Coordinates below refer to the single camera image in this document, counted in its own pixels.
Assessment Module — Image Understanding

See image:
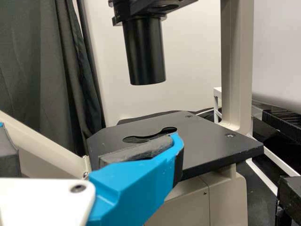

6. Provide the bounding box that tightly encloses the white frame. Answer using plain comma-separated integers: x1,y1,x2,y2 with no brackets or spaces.
213,86,301,196

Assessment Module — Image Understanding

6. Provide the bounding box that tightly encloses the black platform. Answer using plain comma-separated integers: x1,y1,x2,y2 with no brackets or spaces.
277,175,301,226
261,109,301,144

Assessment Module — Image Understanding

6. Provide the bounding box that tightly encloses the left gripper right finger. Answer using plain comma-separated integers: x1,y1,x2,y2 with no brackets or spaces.
87,132,185,226

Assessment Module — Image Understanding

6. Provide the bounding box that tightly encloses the cream microscope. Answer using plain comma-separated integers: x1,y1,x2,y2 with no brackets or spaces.
0,0,264,226

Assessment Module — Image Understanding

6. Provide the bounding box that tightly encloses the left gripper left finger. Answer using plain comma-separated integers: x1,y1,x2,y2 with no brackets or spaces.
0,121,22,178

